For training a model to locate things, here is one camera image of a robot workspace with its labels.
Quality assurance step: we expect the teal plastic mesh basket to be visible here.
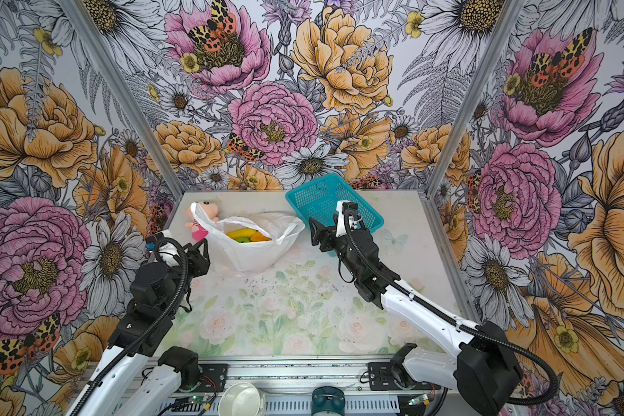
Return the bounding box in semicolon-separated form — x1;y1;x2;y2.
285;175;385;232

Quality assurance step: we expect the white translucent plastic bag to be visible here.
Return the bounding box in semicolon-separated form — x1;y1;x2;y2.
205;213;305;275

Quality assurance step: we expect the orange fruit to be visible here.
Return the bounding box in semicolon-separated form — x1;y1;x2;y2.
250;232;271;243

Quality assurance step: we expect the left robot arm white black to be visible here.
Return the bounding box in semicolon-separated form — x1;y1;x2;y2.
68;235;211;415

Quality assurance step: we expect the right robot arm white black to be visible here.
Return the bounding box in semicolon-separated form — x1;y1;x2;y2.
309;201;523;415

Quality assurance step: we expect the yellow banana fruit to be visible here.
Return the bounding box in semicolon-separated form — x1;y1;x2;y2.
226;228;257;240

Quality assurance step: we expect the pink plush doll toy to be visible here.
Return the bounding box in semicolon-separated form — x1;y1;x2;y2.
185;200;220;243

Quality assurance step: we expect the dark teal round container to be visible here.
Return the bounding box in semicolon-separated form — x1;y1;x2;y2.
311;387;347;416

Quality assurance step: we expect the white round cup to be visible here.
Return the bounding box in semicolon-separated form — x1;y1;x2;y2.
218;382;266;416

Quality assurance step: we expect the left black corrugated cable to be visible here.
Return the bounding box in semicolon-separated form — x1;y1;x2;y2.
67;236;190;416

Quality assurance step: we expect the black corrugated cable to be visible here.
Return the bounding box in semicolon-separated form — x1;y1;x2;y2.
341;205;560;407
67;236;190;416

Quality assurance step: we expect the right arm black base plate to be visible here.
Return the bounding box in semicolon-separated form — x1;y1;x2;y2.
367;362;437;391

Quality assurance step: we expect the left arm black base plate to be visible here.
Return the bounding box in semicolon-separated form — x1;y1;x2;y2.
180;363;229;393

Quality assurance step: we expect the right black corrugated cable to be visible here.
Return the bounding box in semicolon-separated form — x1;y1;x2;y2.
341;205;560;407

